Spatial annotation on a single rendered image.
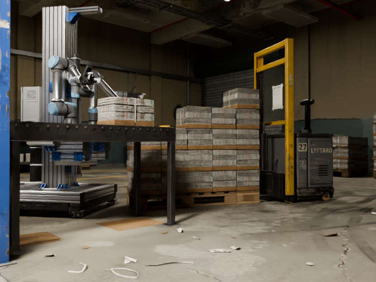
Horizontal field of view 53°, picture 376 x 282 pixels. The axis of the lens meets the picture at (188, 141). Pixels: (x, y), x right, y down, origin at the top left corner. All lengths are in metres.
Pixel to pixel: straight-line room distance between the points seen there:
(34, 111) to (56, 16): 0.96
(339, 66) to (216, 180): 6.88
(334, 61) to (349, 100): 1.10
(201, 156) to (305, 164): 1.23
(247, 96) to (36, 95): 2.22
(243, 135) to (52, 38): 2.24
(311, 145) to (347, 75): 5.89
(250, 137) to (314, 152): 0.78
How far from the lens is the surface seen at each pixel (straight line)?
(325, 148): 4.74
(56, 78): 3.68
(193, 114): 4.08
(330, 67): 10.60
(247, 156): 4.33
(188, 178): 4.05
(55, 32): 4.13
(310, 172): 4.61
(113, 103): 3.02
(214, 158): 4.16
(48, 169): 4.02
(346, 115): 10.26
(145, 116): 3.15
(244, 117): 4.32
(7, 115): 2.32
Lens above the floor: 0.65
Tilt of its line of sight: 1 degrees up
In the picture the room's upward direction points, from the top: straight up
